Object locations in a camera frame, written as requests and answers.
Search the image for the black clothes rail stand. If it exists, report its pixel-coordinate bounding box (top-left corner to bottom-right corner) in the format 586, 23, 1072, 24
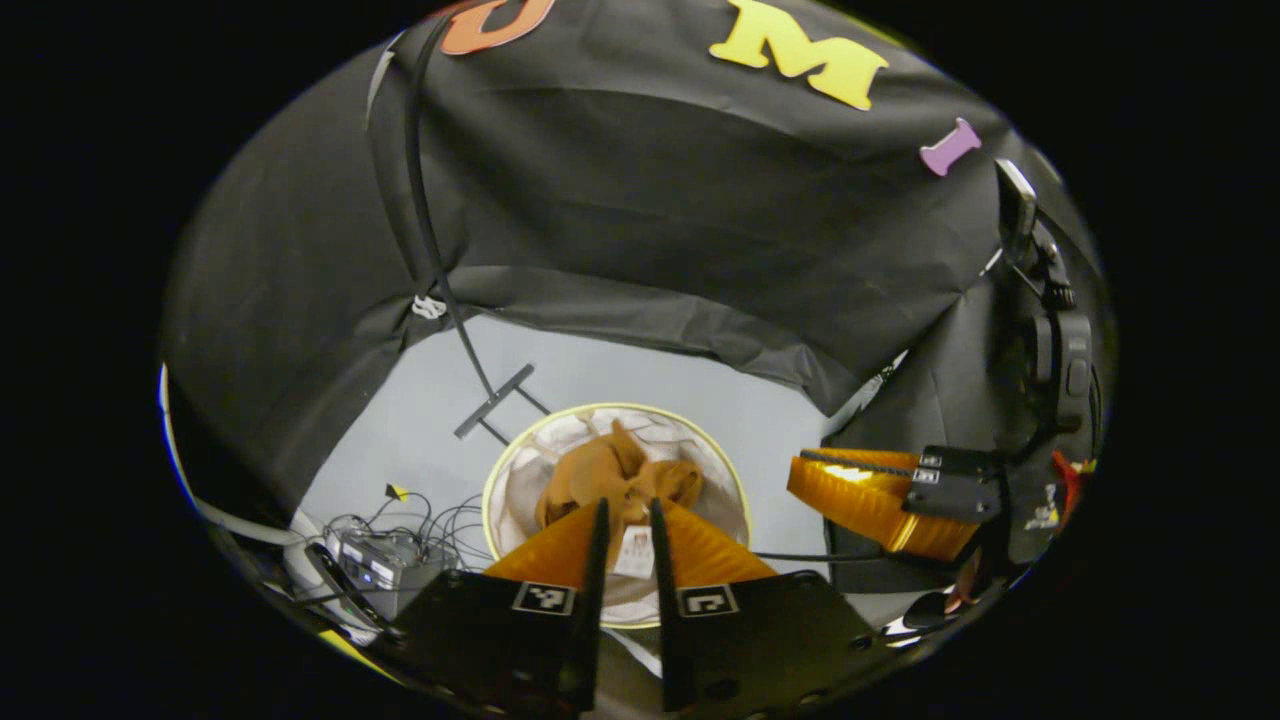
403, 15, 553, 446

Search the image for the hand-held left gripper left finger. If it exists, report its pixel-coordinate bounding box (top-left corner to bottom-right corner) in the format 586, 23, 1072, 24
390, 498, 611, 713

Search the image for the shiny dark object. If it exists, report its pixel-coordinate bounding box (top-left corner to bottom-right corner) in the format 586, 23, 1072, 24
882, 590, 966, 639

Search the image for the black backdrop cloth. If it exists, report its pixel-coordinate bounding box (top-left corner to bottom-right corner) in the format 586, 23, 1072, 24
165, 0, 1111, 591

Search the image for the tangle of black cables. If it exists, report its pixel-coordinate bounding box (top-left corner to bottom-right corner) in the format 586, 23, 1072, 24
325, 490, 501, 601

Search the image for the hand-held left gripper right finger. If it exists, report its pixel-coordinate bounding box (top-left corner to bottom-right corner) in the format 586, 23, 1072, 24
650, 498, 886, 713

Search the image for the grey electronics box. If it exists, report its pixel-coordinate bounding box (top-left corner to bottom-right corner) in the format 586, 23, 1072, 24
335, 530, 443, 621

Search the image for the brown button shirt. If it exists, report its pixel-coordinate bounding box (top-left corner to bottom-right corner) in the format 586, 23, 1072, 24
535, 420, 706, 579

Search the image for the round mesh laundry hamper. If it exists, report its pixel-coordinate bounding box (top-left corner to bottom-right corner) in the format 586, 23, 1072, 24
482, 403, 753, 629

